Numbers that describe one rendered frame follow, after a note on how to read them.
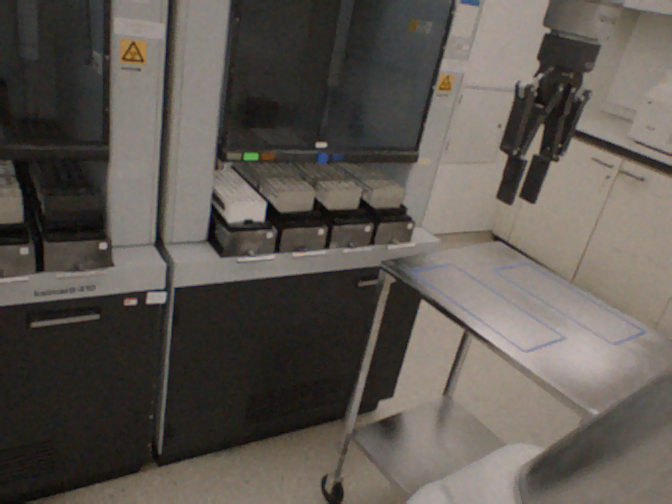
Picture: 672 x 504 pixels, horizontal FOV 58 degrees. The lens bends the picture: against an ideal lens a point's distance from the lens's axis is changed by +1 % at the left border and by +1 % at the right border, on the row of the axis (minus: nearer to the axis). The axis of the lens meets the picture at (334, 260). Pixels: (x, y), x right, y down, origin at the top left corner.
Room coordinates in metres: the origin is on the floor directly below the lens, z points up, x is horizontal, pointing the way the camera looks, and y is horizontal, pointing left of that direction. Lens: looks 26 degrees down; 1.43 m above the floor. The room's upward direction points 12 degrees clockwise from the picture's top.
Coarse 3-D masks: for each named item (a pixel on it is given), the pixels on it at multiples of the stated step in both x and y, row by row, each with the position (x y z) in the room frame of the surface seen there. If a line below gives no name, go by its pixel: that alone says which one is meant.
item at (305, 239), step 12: (264, 216) 1.49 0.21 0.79; (276, 216) 1.46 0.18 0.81; (276, 228) 1.43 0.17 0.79; (288, 228) 1.42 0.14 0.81; (300, 228) 1.43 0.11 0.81; (312, 228) 1.45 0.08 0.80; (324, 228) 1.47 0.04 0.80; (276, 240) 1.42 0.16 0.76; (288, 240) 1.41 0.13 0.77; (300, 240) 1.43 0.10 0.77; (312, 240) 1.45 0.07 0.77; (324, 240) 1.48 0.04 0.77; (300, 252) 1.40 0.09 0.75; (312, 252) 1.41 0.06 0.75; (324, 252) 1.43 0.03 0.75
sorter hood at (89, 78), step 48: (0, 0) 1.11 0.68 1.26; (48, 0) 1.16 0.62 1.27; (96, 0) 1.21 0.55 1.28; (0, 48) 1.11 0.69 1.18; (48, 48) 1.16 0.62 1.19; (96, 48) 1.21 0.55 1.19; (0, 96) 1.11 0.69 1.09; (48, 96) 1.16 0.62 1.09; (96, 96) 1.21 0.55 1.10; (0, 144) 1.10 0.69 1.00; (48, 144) 1.15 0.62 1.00; (96, 144) 1.21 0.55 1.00
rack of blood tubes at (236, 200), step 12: (216, 180) 1.49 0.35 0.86; (228, 180) 1.51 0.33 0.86; (240, 180) 1.53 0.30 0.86; (216, 192) 1.43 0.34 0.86; (228, 192) 1.43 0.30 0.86; (240, 192) 1.45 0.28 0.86; (252, 192) 1.47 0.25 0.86; (216, 204) 1.42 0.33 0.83; (228, 204) 1.36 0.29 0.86; (240, 204) 1.37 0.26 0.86; (252, 204) 1.39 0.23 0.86; (264, 204) 1.40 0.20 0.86; (228, 216) 1.36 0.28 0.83; (240, 216) 1.37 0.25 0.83; (252, 216) 1.39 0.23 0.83
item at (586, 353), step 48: (384, 288) 1.29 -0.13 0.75; (432, 288) 1.22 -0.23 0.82; (480, 288) 1.27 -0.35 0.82; (528, 288) 1.33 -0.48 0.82; (576, 288) 1.38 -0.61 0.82; (480, 336) 1.06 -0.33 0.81; (528, 336) 1.09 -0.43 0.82; (576, 336) 1.13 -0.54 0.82; (624, 336) 1.18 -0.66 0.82; (576, 384) 0.95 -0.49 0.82; (624, 384) 0.98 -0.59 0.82; (384, 432) 1.33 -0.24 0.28; (432, 432) 1.37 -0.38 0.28; (480, 432) 1.42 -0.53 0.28; (336, 480) 1.29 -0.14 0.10; (432, 480) 1.19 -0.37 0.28
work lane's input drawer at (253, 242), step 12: (216, 216) 1.40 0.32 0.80; (216, 228) 1.37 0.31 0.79; (228, 228) 1.33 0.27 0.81; (240, 228) 1.34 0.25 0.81; (252, 228) 1.36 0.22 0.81; (264, 228) 1.38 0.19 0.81; (228, 240) 1.31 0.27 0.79; (240, 240) 1.33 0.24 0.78; (252, 240) 1.35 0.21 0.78; (264, 240) 1.37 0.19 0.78; (228, 252) 1.32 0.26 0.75; (240, 252) 1.34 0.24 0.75; (252, 252) 1.34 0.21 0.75; (264, 252) 1.37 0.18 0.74
